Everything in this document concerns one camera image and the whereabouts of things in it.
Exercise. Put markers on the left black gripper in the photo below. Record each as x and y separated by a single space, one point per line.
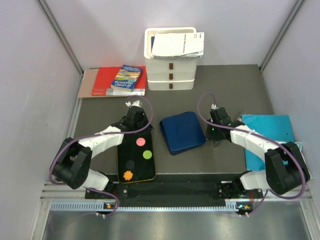
147 130

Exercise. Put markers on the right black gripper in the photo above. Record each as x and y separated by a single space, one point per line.
211 137

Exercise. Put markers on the blue tin lid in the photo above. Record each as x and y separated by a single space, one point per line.
182 132

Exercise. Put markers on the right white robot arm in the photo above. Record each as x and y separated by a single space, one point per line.
284 165

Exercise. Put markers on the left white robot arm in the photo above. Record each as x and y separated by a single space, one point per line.
72 162

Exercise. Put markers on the pink round cookie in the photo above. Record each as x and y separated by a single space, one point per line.
140 141

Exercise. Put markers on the green round cookie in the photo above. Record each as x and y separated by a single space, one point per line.
147 154

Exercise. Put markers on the black cookie tray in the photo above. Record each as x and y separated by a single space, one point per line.
145 169

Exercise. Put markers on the blue paperback book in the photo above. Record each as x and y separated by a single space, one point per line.
126 78

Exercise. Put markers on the black sandwich cookie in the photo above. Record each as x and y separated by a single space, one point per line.
130 165

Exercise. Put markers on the red book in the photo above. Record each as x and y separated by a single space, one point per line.
102 86

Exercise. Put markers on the white stacked drawer box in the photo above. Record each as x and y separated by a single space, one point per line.
166 74

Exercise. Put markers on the orange flower cookie bottom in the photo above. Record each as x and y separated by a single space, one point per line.
128 175

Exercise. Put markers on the teal folder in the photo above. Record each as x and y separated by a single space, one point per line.
276 127

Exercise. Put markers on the teal cat-ear headphones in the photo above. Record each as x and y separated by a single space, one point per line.
299 145

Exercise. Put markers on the white spiral notebook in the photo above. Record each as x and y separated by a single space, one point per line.
176 46

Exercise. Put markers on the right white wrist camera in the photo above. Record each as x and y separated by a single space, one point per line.
214 107

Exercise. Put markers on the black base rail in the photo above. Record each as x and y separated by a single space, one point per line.
172 190

